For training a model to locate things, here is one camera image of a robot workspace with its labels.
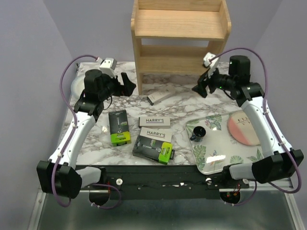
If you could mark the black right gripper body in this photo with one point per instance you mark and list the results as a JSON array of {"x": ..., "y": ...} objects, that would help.
[{"x": 217, "y": 80}]

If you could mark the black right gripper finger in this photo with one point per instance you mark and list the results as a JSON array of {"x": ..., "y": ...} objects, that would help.
[
  {"x": 203, "y": 80},
  {"x": 200, "y": 88}
]

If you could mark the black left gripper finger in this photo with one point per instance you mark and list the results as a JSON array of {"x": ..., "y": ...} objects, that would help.
[
  {"x": 125, "y": 91},
  {"x": 127, "y": 83}
]

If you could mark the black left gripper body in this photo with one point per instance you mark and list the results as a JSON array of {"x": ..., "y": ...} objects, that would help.
[{"x": 112, "y": 87}]

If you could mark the white Harry's box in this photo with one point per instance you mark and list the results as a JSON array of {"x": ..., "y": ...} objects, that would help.
[
  {"x": 157, "y": 134},
  {"x": 155, "y": 122}
]

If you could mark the green black Gillette box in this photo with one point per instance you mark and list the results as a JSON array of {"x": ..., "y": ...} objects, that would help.
[{"x": 119, "y": 128}]

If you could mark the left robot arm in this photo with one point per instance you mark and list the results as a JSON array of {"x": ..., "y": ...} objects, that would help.
[{"x": 58, "y": 175}]

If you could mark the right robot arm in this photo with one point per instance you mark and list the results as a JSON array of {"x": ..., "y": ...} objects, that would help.
[{"x": 280, "y": 159}]

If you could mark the light wooden shelf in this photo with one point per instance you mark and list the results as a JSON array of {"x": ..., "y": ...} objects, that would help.
[{"x": 204, "y": 20}]

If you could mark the small white H box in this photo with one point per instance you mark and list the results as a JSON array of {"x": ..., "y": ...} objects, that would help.
[{"x": 160, "y": 95}]

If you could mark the white blue-rimmed bowl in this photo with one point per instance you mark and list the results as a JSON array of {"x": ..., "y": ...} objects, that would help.
[{"x": 77, "y": 86}]

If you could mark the black mug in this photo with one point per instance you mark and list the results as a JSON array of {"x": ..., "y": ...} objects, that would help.
[{"x": 198, "y": 134}]

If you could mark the pink and cream plate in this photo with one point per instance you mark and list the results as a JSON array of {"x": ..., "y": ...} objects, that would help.
[{"x": 241, "y": 129}]

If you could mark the floral leaf tray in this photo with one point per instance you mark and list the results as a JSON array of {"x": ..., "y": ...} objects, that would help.
[{"x": 218, "y": 148}]

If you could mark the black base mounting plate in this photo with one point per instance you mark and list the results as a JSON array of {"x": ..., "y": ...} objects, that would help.
[{"x": 161, "y": 182}]

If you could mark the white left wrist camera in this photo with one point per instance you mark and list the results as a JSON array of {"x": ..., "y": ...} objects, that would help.
[{"x": 108, "y": 67}]

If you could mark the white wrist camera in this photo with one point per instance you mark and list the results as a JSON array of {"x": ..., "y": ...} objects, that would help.
[
  {"x": 108, "y": 67},
  {"x": 210, "y": 61}
]

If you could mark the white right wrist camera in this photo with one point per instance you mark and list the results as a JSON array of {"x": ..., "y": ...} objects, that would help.
[{"x": 210, "y": 61}]

